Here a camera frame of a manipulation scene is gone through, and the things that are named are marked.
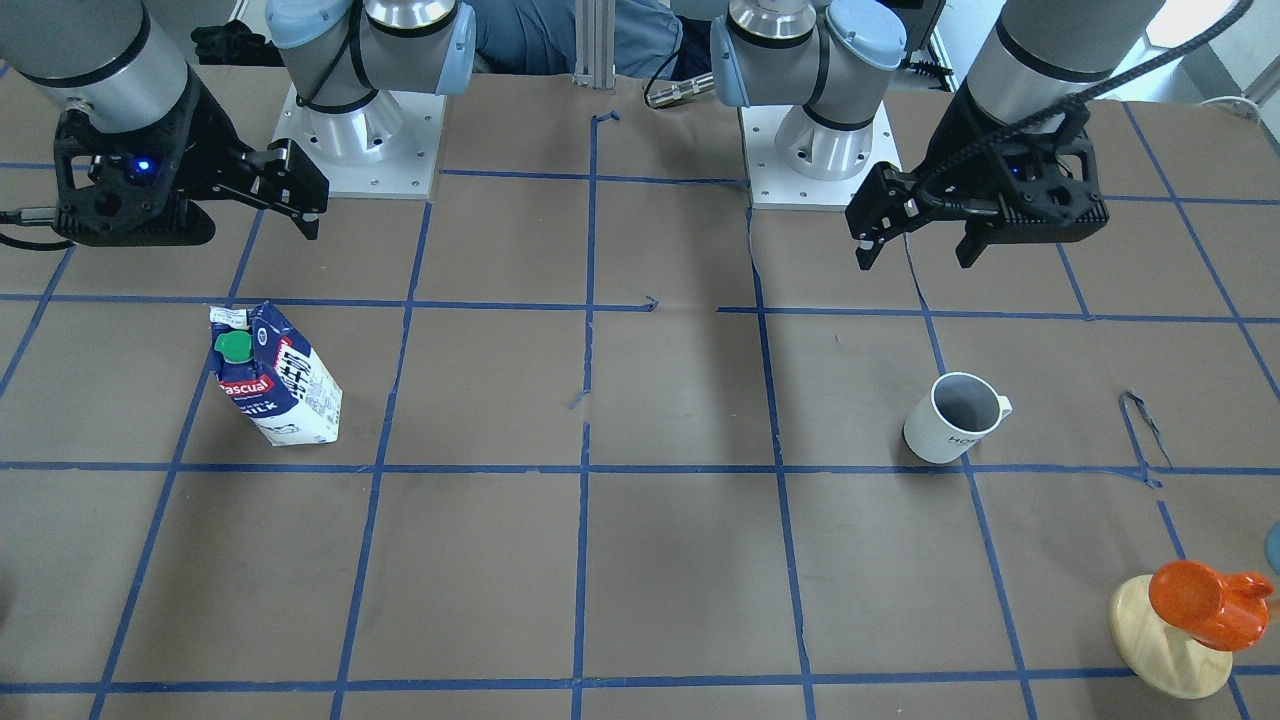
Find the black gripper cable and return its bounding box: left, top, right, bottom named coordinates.
left=920, top=0, right=1256, bottom=217

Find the blue white milk carton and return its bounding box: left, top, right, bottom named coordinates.
left=209, top=301, right=343, bottom=447

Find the person in blue shirt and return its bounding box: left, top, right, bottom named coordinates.
left=468, top=1, right=710, bottom=81

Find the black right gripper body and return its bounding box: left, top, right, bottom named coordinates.
left=52, top=72, right=255, bottom=247

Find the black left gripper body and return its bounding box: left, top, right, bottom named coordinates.
left=920, top=86, right=1108, bottom=245

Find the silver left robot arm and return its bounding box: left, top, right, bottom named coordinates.
left=709, top=1, right=1161, bottom=270

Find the white ribbed mug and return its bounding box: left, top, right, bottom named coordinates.
left=902, top=372, right=1012, bottom=464

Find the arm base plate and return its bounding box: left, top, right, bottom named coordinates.
left=274, top=86, right=448, bottom=201
left=739, top=104, right=901, bottom=211

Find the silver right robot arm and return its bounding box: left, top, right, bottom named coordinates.
left=3, top=1, right=476, bottom=250

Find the orange cup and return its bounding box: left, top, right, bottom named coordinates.
left=1148, top=560, right=1275, bottom=652

